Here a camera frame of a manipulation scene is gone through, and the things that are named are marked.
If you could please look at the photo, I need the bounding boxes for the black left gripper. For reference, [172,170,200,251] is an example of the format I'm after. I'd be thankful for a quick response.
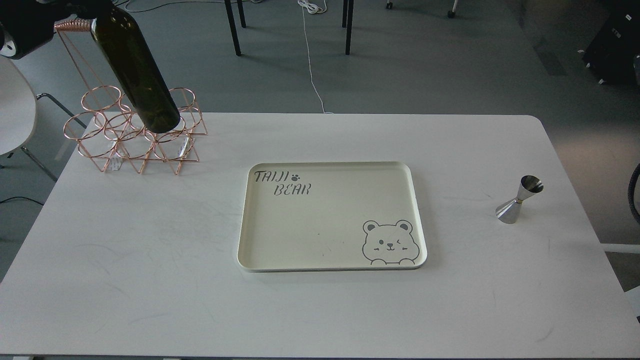
[45,0,115,23]

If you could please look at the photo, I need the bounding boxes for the dark green wine bottle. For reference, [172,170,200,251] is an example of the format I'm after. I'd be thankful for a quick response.
[91,0,180,133]

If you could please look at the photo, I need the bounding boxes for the steel double jigger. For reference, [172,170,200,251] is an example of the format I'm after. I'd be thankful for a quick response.
[494,175,544,224]

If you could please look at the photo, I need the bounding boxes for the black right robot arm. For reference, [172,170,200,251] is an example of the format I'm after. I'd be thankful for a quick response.
[627,163,640,224]

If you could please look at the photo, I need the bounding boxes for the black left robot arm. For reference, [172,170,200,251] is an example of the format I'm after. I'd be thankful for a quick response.
[0,0,115,60]

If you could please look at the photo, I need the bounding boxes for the white chair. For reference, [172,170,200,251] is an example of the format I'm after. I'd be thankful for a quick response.
[0,57,76,182]

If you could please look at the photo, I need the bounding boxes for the black table legs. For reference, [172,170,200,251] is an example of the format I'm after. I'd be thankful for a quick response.
[223,0,355,57]

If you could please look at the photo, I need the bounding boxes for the cream bear serving tray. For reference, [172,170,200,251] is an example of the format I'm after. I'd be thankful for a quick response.
[237,161,428,272]

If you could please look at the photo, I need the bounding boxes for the black equipment box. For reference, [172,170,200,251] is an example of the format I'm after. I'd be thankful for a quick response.
[582,0,640,85]

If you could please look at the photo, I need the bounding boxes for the copper wire bottle rack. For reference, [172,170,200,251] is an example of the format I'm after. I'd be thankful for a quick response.
[54,19,208,174]

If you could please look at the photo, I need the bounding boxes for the white floor cable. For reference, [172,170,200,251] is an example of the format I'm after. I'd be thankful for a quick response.
[297,0,335,115]

